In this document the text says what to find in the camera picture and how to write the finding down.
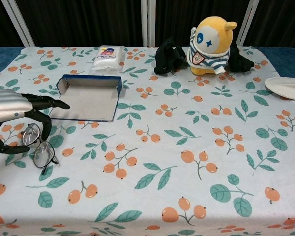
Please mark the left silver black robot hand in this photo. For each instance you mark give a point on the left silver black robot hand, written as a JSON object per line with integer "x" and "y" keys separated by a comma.
{"x": 7, "y": 103}

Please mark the white plate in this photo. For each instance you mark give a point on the white plate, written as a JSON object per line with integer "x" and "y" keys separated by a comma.
{"x": 285, "y": 87}

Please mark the blue glasses case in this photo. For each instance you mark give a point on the blue glasses case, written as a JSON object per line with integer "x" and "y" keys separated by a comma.
{"x": 88, "y": 103}

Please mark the floral orange green tablecloth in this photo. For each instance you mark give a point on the floral orange green tablecloth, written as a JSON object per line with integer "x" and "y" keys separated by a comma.
{"x": 147, "y": 172}

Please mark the white tissue pack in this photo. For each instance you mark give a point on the white tissue pack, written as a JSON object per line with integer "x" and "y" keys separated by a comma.
{"x": 108, "y": 61}

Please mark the yellow striped plush toy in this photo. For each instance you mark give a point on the yellow striped plush toy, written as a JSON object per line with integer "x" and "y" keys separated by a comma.
{"x": 211, "y": 49}

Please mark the black pleated curtain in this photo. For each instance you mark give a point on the black pleated curtain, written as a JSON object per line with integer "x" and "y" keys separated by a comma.
{"x": 83, "y": 22}
{"x": 177, "y": 17}
{"x": 0, "y": 24}
{"x": 280, "y": 22}

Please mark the black frame eyeglasses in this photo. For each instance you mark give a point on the black frame eyeglasses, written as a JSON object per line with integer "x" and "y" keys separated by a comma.
{"x": 43, "y": 153}

